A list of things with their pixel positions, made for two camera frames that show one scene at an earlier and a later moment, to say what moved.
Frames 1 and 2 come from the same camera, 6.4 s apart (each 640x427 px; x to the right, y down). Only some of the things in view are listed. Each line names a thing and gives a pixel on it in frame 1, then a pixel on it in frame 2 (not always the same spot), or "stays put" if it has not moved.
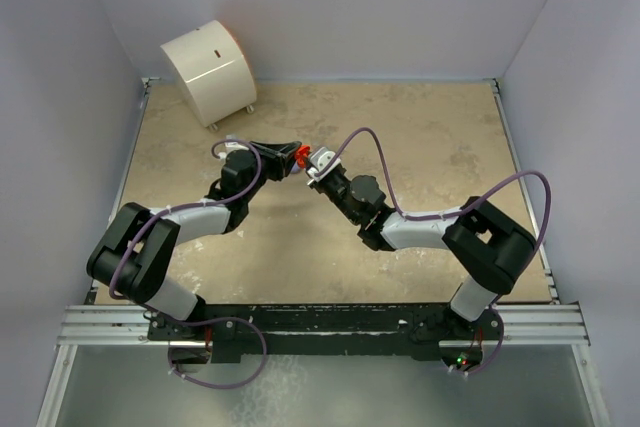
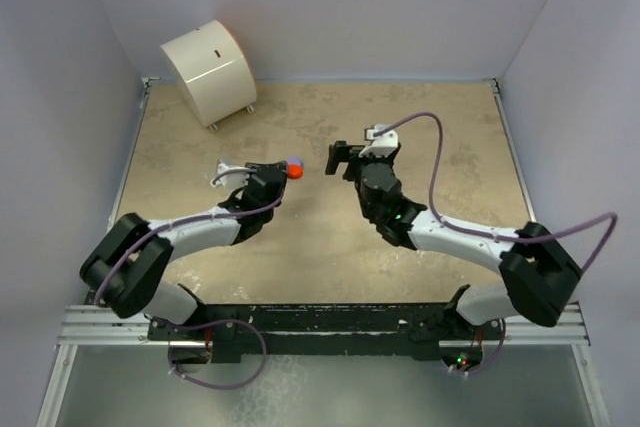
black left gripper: [281, 160] → [251, 165]
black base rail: [241, 331] stays put
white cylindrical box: [212, 73] stays put
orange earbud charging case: [301, 153] → [295, 171]
